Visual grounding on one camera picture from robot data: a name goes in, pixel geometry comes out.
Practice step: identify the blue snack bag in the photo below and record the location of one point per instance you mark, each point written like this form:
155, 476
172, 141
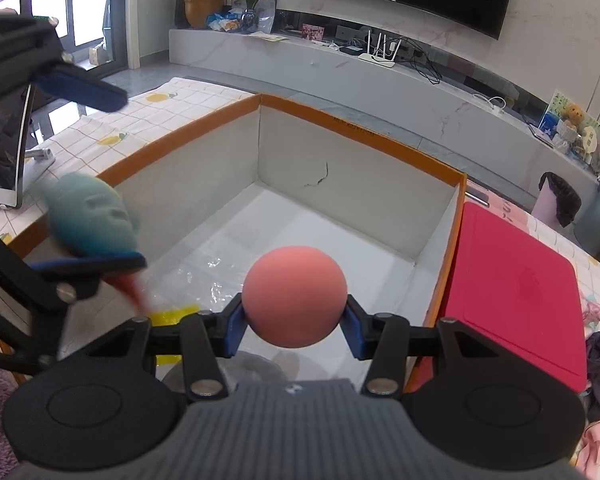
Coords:
222, 21

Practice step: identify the pink trash bin black bag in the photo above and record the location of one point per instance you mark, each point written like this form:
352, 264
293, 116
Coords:
555, 200

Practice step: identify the round white hand fan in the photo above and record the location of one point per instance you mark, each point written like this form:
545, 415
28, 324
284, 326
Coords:
591, 142

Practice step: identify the white marble media console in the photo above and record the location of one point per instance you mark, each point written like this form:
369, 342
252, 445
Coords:
330, 80

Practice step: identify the blue-teal plush toy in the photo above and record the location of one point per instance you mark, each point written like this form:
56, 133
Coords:
90, 215

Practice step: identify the clear plastic bag yellow label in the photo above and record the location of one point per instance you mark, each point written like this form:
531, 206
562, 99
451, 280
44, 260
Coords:
205, 280

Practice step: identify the translucent plastic bag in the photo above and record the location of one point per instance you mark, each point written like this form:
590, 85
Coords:
265, 17

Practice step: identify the pink tissue box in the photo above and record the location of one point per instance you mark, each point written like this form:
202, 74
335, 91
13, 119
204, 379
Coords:
312, 32

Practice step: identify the pink foam ball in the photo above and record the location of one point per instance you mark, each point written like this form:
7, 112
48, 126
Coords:
295, 297

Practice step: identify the yellow paper sheets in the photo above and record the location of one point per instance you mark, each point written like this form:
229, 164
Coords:
262, 36

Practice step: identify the pink patterned cloth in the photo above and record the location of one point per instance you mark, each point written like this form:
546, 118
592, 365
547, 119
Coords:
597, 312

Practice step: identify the white tablet stand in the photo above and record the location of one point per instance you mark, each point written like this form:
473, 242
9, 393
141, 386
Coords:
37, 160

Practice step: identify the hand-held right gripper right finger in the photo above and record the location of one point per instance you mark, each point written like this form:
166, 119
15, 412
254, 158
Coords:
356, 335

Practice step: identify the gold vase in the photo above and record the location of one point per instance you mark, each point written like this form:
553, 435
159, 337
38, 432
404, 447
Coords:
204, 10

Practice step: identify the white router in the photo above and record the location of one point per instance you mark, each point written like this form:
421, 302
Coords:
377, 57

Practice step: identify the glass sliding door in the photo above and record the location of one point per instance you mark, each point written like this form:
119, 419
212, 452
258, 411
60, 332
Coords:
87, 0

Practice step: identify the tablet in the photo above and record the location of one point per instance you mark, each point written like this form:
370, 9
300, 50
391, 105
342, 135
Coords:
2, 150

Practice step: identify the brown plush bear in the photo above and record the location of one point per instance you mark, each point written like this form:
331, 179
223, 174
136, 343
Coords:
573, 115

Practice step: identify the red lidded storage box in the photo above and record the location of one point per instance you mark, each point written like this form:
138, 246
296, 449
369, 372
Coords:
510, 280

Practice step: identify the orange cardboard box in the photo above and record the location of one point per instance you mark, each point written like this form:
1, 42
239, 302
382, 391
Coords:
360, 210

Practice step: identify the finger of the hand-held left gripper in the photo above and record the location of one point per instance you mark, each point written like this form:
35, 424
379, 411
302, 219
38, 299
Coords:
90, 262
80, 87

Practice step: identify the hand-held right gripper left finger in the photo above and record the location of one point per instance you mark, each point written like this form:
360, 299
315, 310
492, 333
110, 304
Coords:
235, 332

